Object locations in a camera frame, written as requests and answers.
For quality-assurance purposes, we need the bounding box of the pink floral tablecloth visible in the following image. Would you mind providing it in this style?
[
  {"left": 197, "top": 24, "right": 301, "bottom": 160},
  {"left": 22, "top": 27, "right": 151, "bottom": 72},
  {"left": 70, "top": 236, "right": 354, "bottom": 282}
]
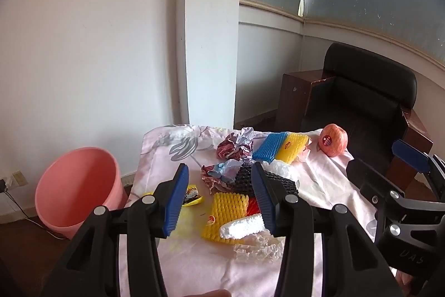
[{"left": 116, "top": 124, "right": 397, "bottom": 297}]

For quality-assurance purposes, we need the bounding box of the crumpled maroon silver wrapper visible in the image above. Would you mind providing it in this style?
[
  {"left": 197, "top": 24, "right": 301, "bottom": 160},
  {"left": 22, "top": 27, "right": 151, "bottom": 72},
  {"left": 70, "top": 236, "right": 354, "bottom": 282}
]
[{"left": 216, "top": 126, "right": 256, "bottom": 161}]

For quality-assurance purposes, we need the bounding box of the black armchair with wooden sides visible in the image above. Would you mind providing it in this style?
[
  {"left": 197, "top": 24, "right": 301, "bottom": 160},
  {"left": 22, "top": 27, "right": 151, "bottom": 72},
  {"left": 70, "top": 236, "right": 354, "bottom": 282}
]
[{"left": 276, "top": 42, "right": 433, "bottom": 193}]

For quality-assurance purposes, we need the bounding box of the white plastic bag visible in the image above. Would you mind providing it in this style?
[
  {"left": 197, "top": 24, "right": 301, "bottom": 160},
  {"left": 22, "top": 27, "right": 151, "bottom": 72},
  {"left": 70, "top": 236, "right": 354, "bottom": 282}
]
[{"left": 261, "top": 161, "right": 300, "bottom": 184}]

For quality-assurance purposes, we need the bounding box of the white foam block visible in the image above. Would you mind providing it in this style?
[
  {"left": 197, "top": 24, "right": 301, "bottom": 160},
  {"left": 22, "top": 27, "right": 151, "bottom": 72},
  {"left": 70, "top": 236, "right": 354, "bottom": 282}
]
[{"left": 219, "top": 213, "right": 266, "bottom": 240}]

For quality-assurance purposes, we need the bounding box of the red foam fruit net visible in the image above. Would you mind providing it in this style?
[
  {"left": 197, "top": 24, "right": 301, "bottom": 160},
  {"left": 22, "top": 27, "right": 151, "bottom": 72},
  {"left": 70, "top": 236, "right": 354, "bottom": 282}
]
[{"left": 245, "top": 198, "right": 261, "bottom": 217}]

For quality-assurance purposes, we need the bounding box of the beige wall socket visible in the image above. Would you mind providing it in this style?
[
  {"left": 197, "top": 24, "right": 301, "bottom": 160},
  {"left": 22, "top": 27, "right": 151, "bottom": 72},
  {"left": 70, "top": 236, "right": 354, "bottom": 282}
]
[{"left": 10, "top": 171, "right": 28, "bottom": 187}]

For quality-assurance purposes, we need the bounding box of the blue foam fruit net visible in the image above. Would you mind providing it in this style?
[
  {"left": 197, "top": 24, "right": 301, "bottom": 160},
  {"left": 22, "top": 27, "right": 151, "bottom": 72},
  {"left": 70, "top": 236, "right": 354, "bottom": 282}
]
[{"left": 252, "top": 132, "right": 289, "bottom": 163}]

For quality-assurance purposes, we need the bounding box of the large yellow foam fruit net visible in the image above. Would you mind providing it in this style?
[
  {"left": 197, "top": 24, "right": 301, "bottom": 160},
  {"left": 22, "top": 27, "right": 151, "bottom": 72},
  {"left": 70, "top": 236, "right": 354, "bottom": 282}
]
[{"left": 202, "top": 192, "right": 249, "bottom": 245}]

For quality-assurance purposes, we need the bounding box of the pink plastic bucket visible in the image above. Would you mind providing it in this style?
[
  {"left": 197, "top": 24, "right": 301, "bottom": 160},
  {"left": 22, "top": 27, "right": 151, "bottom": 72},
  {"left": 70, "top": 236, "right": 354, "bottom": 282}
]
[{"left": 35, "top": 147, "right": 128, "bottom": 240}]

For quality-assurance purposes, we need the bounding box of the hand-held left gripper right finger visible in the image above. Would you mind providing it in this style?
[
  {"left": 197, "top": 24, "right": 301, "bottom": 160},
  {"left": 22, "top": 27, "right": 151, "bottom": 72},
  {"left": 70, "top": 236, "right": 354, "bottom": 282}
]
[{"left": 251, "top": 163, "right": 400, "bottom": 297}]

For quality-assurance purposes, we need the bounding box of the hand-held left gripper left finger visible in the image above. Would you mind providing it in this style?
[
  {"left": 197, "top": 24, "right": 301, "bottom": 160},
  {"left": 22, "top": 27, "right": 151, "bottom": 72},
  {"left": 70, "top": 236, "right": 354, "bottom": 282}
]
[{"left": 42, "top": 163, "right": 190, "bottom": 297}]

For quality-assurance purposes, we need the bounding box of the yellow snack packet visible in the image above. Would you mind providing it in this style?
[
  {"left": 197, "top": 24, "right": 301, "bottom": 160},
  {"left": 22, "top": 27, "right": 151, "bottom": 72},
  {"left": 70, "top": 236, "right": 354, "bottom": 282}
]
[{"left": 142, "top": 184, "right": 204, "bottom": 208}]

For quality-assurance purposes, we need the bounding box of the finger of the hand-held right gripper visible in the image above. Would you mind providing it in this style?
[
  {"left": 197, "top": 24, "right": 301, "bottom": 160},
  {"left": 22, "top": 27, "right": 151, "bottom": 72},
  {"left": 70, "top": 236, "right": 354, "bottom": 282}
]
[
  {"left": 347, "top": 158, "right": 406, "bottom": 214},
  {"left": 392, "top": 140, "right": 445, "bottom": 202}
]

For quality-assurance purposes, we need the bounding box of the blue white wrapper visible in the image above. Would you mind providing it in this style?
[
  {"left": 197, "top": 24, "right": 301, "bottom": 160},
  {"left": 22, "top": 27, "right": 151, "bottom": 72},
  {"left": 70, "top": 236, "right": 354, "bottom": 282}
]
[{"left": 201, "top": 159, "right": 244, "bottom": 195}]

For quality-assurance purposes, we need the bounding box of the black charger cable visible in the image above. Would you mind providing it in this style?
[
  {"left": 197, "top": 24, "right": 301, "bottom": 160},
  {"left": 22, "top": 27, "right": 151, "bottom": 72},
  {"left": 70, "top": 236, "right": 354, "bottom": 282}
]
[{"left": 5, "top": 191, "right": 66, "bottom": 240}]

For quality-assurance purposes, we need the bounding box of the clear plastic bag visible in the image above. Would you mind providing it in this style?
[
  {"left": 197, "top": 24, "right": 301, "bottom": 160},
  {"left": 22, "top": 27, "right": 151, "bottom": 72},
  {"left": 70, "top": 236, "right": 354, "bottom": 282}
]
[{"left": 233, "top": 232, "right": 287, "bottom": 263}]

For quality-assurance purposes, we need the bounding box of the black foam fruit net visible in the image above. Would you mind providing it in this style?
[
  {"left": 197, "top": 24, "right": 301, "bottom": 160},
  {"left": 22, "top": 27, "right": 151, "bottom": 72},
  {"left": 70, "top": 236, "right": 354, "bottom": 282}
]
[{"left": 228, "top": 163, "right": 300, "bottom": 200}]

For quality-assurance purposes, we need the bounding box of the small yellow foam fruit net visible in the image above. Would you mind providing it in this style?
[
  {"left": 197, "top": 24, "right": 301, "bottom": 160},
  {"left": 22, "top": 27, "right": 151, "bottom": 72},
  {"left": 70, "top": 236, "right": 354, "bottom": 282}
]
[{"left": 276, "top": 132, "right": 310, "bottom": 164}]

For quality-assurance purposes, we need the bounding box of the pale pink paper scrap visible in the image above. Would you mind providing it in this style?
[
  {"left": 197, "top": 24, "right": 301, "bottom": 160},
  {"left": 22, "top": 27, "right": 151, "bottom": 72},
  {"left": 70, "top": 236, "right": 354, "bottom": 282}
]
[{"left": 299, "top": 140, "right": 318, "bottom": 162}]

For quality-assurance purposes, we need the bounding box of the red apple with sticker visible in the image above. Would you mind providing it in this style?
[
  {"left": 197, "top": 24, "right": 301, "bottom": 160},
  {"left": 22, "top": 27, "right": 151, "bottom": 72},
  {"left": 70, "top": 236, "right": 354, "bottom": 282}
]
[{"left": 318, "top": 123, "right": 348, "bottom": 157}]

